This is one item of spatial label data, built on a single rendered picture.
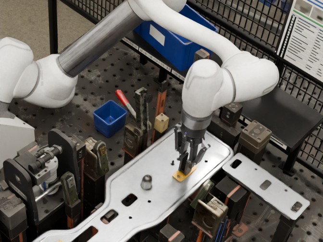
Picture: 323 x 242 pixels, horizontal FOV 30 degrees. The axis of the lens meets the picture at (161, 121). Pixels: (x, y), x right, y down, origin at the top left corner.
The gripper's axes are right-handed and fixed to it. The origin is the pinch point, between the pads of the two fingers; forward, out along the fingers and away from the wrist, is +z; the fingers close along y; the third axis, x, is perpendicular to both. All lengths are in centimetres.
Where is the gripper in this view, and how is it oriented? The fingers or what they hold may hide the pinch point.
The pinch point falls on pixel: (186, 163)
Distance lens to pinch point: 191.5
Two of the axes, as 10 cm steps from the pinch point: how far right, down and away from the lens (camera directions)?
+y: -7.4, -5.4, 4.0
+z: -1.0, 6.8, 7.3
